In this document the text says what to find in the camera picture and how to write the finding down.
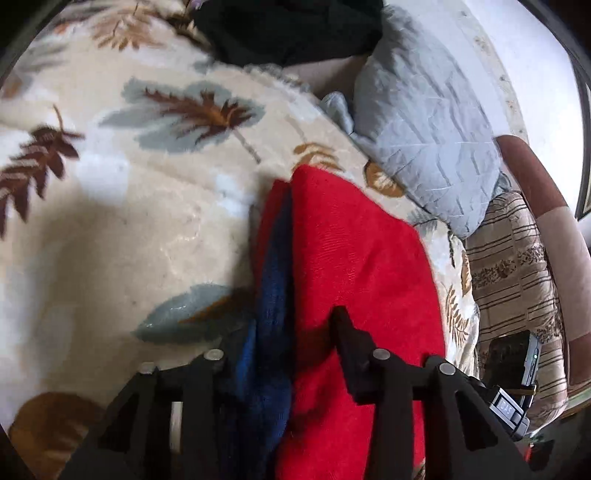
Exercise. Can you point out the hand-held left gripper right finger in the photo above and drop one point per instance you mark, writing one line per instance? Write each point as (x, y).
(353, 364)

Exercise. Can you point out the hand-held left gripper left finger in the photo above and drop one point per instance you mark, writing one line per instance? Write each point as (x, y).
(217, 383)

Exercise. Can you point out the red and blue knit sweater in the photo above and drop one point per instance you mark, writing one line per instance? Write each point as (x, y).
(360, 258)

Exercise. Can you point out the black clothes pile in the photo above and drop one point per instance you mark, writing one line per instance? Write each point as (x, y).
(286, 27)

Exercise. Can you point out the beige striped mattress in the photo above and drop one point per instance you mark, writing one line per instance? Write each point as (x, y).
(512, 281)

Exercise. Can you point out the beige leaf-print fleece blanket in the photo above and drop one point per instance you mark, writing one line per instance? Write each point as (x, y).
(138, 207)

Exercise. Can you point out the grey quilted pillow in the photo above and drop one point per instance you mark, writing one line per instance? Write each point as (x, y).
(429, 124)

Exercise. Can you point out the light blue cloth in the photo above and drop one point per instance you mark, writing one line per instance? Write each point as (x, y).
(339, 110)

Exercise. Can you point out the beige pillow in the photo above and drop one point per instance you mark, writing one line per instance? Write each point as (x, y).
(328, 74)

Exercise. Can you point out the purple cloth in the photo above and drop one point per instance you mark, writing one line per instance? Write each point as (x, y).
(195, 3)

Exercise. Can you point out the dark wooden frame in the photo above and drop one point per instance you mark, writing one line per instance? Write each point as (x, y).
(582, 152)

